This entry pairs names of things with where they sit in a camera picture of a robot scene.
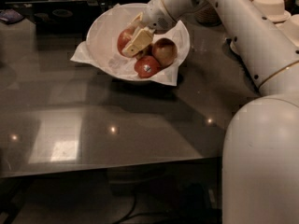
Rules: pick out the white bowl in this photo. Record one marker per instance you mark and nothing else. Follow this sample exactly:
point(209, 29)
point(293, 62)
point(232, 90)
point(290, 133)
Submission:
point(102, 31)

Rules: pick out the white paper bowls stack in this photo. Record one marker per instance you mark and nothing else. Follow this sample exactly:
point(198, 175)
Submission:
point(274, 10)

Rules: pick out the black laptop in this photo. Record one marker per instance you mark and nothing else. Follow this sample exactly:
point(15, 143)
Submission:
point(61, 16)

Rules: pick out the large red apple right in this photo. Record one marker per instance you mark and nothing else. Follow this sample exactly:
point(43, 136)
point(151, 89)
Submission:
point(164, 51)

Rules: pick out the glass jar with granola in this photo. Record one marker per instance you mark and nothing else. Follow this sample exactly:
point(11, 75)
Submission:
point(207, 16)

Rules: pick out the paper plate stack rear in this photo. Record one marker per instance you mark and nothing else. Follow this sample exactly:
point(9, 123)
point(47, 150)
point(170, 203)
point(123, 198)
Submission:
point(289, 28)

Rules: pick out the small yellow-green apple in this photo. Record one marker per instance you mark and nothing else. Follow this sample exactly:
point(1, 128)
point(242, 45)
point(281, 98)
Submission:
point(144, 52)

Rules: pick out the white paper liner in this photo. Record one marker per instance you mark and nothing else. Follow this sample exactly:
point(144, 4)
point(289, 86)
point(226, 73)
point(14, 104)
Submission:
point(99, 47)

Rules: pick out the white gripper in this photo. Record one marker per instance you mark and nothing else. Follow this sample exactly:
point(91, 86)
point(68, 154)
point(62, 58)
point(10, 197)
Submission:
point(156, 15)

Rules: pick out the red apple with sticker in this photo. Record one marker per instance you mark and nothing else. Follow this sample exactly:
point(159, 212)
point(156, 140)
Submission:
point(147, 67)

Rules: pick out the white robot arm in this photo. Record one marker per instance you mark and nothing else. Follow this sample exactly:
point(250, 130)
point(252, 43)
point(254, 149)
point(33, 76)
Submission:
point(260, 160)

